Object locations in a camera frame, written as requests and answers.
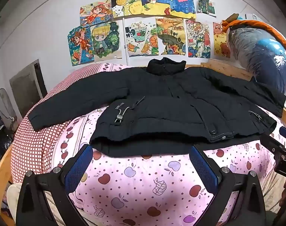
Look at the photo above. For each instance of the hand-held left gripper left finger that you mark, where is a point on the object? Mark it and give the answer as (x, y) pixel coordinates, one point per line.
(78, 167)

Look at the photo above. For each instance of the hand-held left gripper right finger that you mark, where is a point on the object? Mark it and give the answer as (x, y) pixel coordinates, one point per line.
(204, 167)

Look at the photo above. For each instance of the black padded jacket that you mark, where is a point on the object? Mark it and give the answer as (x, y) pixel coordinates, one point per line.
(168, 103)

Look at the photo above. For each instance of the red checked quilt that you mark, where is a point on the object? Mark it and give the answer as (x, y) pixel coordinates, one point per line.
(34, 146)

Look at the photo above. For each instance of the pink apple print blanket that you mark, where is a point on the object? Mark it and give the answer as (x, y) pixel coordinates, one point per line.
(145, 181)

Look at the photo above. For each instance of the plastic wrapped blue bedding bundle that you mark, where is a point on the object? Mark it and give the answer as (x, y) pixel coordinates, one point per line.
(262, 51)

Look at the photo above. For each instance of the electric fan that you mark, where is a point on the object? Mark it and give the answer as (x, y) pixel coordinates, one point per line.
(4, 106)

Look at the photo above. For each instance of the wooden bed frame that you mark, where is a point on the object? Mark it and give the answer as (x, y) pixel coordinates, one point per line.
(225, 68)

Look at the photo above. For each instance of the grey wall hatch panel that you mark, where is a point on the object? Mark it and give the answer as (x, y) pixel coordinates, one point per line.
(25, 82)

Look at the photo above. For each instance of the white wall pipe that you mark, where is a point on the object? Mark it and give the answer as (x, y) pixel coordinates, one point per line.
(124, 20)

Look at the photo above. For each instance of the group of colourful wall drawings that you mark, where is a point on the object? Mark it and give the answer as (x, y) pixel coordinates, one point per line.
(157, 2)

